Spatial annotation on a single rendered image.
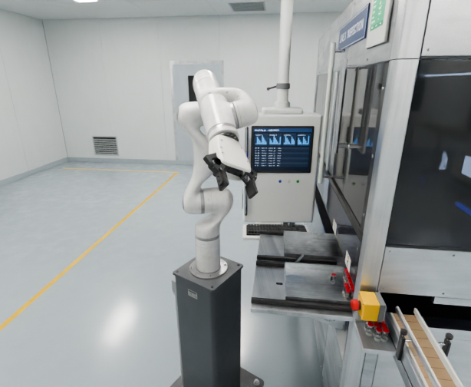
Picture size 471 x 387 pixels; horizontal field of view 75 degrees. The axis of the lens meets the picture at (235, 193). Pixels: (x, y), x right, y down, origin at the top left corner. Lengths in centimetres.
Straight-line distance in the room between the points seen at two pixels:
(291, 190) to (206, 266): 90
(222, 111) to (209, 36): 593
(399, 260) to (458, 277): 21
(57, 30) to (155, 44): 208
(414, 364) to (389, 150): 66
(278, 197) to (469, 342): 125
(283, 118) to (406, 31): 112
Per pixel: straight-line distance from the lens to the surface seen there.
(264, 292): 142
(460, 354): 158
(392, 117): 107
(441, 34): 110
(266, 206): 217
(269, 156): 206
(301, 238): 186
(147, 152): 732
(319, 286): 149
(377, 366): 154
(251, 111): 87
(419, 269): 129
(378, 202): 112
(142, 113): 721
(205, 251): 148
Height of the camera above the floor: 174
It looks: 20 degrees down
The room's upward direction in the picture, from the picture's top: straight up
